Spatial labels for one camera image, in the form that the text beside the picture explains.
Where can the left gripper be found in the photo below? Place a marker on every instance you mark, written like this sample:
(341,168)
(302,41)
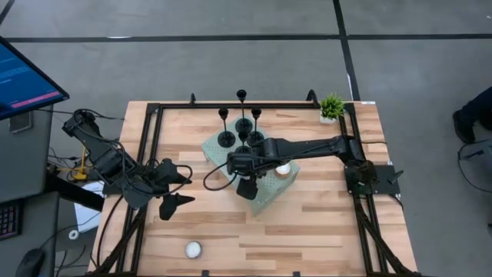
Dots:
(146,190)

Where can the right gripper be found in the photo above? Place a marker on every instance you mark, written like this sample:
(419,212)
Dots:
(244,163)

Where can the orange patterned candle tin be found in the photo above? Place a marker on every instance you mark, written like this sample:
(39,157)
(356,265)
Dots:
(283,169)

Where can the black candlestick base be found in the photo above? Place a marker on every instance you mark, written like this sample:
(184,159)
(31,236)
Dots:
(255,137)

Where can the black metal candlestick holder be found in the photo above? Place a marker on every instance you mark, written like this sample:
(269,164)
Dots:
(243,135)
(243,125)
(226,139)

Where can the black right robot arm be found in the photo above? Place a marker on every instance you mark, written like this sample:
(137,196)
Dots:
(307,148)

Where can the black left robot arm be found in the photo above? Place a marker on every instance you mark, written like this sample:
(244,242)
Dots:
(104,157)

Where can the green perforated metal shelf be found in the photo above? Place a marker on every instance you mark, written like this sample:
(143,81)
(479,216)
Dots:
(269,192)

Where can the white paper sheet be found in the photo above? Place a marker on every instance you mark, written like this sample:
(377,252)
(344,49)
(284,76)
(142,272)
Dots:
(86,215)

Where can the white tape roll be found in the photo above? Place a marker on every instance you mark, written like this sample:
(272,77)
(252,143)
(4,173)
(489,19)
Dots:
(69,234)

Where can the green plant in white pot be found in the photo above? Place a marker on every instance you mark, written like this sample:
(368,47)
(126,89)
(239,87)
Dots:
(331,107)

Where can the grey desk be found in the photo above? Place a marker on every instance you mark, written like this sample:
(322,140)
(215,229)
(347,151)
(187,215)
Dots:
(23,161)

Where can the black computer mouse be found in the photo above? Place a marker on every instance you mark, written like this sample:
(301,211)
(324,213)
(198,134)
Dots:
(30,263)

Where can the black keyboard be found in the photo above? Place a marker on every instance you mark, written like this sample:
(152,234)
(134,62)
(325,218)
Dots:
(9,221)

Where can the monitor with blue screen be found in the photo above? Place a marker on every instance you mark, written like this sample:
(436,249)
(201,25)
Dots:
(23,77)

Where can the person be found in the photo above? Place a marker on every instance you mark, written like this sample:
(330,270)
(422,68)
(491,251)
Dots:
(473,111)

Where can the black aluminium table frame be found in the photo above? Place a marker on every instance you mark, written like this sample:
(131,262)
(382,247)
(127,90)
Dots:
(269,105)

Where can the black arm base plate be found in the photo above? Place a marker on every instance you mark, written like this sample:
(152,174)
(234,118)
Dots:
(384,184)

